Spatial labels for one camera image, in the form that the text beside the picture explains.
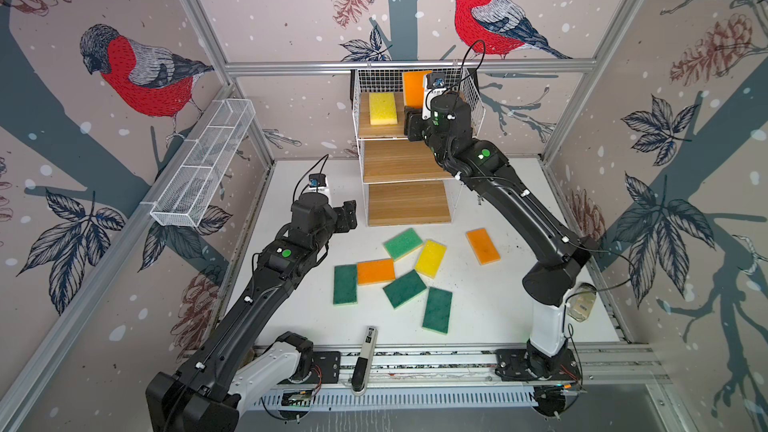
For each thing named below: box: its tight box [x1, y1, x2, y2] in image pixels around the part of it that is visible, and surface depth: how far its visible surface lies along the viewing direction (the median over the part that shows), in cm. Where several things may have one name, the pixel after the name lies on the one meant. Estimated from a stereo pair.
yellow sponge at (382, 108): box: [369, 92, 398, 125], surface depth 75 cm
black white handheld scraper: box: [351, 326, 378, 397], surface depth 71 cm
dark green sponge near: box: [422, 287, 453, 336], surface depth 83 cm
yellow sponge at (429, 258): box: [414, 239, 447, 279], surface depth 96 cm
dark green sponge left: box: [333, 264, 358, 305], surface depth 88 cm
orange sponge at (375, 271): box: [357, 259, 396, 285], surface depth 91 cm
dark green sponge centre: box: [382, 269, 427, 309], surface depth 87 cm
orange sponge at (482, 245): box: [466, 228, 501, 265], surface depth 95 cm
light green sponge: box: [383, 227, 424, 262], surface depth 97 cm
